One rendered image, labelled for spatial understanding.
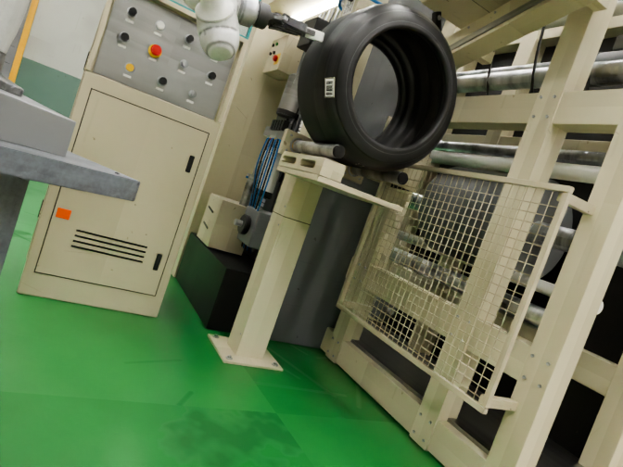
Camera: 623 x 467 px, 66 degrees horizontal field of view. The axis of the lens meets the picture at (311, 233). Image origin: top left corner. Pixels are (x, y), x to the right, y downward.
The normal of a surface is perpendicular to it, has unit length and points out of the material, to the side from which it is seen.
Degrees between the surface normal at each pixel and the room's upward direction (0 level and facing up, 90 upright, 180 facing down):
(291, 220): 90
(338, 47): 85
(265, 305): 90
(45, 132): 90
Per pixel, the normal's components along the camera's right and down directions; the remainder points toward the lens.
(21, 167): 0.81, 0.32
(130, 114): 0.43, 0.22
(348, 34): -0.23, -0.25
